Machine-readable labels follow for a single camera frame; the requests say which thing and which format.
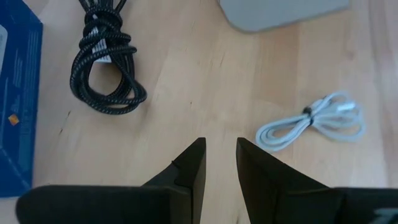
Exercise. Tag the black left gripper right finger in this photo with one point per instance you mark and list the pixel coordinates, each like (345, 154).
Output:
(267, 183)

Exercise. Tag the grey plastic bin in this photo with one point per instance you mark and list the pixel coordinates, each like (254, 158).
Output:
(280, 12)

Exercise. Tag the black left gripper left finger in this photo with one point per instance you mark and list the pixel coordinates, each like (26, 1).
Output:
(183, 174)

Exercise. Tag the blue cardboard box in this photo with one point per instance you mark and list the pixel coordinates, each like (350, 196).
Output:
(18, 109)

